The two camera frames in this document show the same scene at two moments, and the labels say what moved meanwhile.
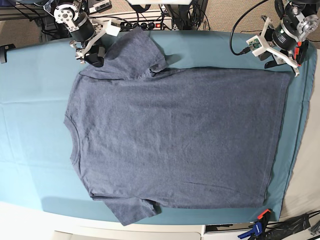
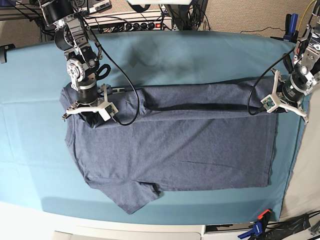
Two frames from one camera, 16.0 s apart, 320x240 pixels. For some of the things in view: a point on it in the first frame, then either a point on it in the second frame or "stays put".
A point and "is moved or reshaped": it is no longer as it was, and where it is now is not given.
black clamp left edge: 3,49 stays put
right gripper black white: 88,32 → 89,100
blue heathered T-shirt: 148,137 is moved or reshaped
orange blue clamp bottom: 258,232 stays put
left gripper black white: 282,37 → 289,95
